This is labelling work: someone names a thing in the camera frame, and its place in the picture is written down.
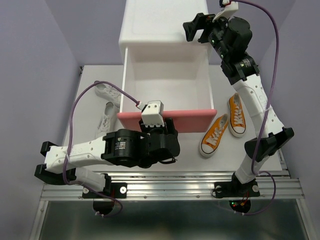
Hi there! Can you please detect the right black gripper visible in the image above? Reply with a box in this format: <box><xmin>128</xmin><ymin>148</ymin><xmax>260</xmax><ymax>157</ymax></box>
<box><xmin>181</xmin><ymin>12</ymin><xmax>229</xmax><ymax>61</ymax></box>

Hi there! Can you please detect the orange canvas sneaker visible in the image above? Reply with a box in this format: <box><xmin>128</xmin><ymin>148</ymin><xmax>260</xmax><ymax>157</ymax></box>
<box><xmin>228</xmin><ymin>92</ymin><xmax>247</xmax><ymax>138</ymax></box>
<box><xmin>199</xmin><ymin>114</ymin><xmax>229</xmax><ymax>158</ymax></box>

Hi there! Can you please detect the pink top drawer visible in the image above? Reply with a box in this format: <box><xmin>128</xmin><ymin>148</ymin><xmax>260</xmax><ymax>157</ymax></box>
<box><xmin>122</xmin><ymin>47</ymin><xmax>217</xmax><ymax>133</ymax></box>

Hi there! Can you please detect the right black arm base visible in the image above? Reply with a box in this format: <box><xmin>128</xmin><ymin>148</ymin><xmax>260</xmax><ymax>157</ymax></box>
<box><xmin>211</xmin><ymin>179</ymin><xmax>260</xmax><ymax>215</ymax></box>

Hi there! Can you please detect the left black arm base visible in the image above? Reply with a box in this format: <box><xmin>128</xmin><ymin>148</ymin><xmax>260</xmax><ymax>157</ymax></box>
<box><xmin>82</xmin><ymin>174</ymin><xmax>128</xmax><ymax>218</ymax></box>

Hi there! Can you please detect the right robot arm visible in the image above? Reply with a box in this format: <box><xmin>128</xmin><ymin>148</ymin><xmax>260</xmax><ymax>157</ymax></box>
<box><xmin>183</xmin><ymin>13</ymin><xmax>294</xmax><ymax>199</ymax></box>

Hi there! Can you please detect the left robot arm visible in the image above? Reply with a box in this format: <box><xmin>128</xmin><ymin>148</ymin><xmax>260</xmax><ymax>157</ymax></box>
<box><xmin>34</xmin><ymin>118</ymin><xmax>180</xmax><ymax>197</ymax></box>

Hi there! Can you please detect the white shoe cabinet body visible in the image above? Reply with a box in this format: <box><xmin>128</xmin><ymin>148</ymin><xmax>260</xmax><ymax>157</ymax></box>
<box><xmin>118</xmin><ymin>0</ymin><xmax>213</xmax><ymax>83</ymax></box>

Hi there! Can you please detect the white sneaker front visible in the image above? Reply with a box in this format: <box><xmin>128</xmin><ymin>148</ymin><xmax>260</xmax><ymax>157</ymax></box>
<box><xmin>95</xmin><ymin>101</ymin><xmax>119</xmax><ymax>139</ymax></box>

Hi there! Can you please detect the white sneaker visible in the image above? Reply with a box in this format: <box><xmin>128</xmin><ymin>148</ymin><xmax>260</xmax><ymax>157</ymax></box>
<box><xmin>94</xmin><ymin>83</ymin><xmax>122</xmax><ymax>108</ymax></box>
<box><xmin>95</xmin><ymin>101</ymin><xmax>119</xmax><ymax>139</ymax></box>

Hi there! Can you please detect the white sneaker rear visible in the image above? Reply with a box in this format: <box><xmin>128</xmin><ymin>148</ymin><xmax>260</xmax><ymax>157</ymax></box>
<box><xmin>94</xmin><ymin>83</ymin><xmax>122</xmax><ymax>108</ymax></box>

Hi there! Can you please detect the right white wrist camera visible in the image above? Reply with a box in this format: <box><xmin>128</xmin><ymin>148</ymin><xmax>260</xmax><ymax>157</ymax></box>
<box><xmin>212</xmin><ymin>0</ymin><xmax>239</xmax><ymax>22</ymax></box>

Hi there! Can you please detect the aluminium mounting rail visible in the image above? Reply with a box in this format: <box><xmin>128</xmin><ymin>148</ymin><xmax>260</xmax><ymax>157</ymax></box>
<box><xmin>41</xmin><ymin>171</ymin><xmax>306</xmax><ymax>201</ymax></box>

